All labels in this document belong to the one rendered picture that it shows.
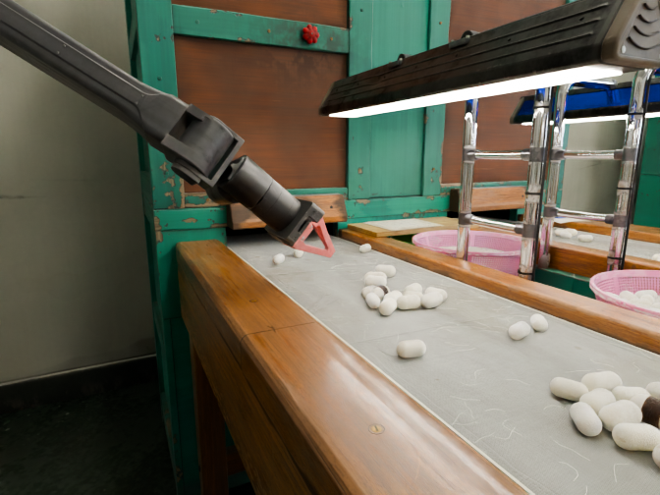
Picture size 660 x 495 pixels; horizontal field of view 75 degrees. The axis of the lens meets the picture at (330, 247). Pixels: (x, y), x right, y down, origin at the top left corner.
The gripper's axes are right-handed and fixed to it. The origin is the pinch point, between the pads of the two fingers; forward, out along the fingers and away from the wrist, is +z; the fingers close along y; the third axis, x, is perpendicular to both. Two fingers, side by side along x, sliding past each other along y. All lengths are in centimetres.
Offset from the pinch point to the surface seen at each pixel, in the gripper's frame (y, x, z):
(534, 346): -28.4, -3.2, 14.6
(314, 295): 0.2, 6.9, 2.8
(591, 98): 5, -65, 33
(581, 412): -41.1, 2.3, 5.7
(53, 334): 128, 77, -8
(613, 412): -42.4, 1.0, 6.9
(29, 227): 128, 47, -38
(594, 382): -38.6, -1.3, 9.8
